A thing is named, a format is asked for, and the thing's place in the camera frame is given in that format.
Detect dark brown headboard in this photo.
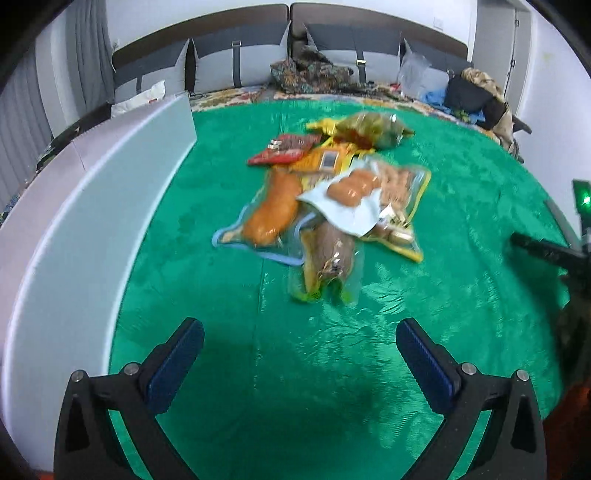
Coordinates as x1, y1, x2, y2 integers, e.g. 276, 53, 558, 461
291, 2, 469, 63

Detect floral bedsheet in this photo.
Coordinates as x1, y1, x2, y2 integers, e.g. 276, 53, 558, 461
190, 85, 497, 134

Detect green floral bedspread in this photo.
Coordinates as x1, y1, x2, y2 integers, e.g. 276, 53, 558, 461
108, 97, 573, 480

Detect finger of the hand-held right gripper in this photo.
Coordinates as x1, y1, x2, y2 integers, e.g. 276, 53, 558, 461
510, 232, 583, 274

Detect yellow cartoon snack packet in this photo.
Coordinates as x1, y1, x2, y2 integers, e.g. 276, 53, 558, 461
295, 141, 370, 178

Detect blue cloth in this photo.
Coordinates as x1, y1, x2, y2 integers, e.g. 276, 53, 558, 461
422, 89, 490, 125

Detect clear plastic bag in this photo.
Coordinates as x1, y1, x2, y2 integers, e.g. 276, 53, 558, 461
397, 52, 451, 100

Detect white door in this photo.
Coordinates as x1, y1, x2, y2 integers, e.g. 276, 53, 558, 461
471, 0, 532, 121

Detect pale blue sausage packet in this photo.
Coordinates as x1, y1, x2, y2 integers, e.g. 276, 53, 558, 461
295, 168, 393, 238

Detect blue-edged orange sausage packet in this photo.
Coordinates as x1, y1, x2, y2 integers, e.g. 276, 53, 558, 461
212, 167, 315, 266

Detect grey curtain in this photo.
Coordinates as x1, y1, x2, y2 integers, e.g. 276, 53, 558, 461
0, 0, 114, 204

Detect white bag with red mark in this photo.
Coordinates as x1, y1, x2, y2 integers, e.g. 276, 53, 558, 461
111, 79, 167, 116

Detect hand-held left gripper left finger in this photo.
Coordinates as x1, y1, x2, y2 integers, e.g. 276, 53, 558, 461
54, 318, 205, 480

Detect yellow-green bag of eggs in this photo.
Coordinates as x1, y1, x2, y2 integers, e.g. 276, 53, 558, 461
305, 112, 416, 151

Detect red snack packet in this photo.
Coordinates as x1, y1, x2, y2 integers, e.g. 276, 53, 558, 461
247, 134, 321, 167

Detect grey sofa backrest cushions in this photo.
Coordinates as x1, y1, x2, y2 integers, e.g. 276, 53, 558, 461
112, 4, 290, 70

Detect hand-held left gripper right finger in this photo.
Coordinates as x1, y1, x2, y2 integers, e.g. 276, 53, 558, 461
396, 318, 548, 480

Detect yellow-edged small sausage packet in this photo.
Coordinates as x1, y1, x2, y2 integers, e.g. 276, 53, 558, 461
360, 154, 432, 264

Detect black bag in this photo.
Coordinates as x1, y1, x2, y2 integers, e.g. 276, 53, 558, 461
444, 75, 497, 114

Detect brown patterned cloth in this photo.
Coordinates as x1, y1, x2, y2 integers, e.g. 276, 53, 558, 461
270, 41, 356, 95

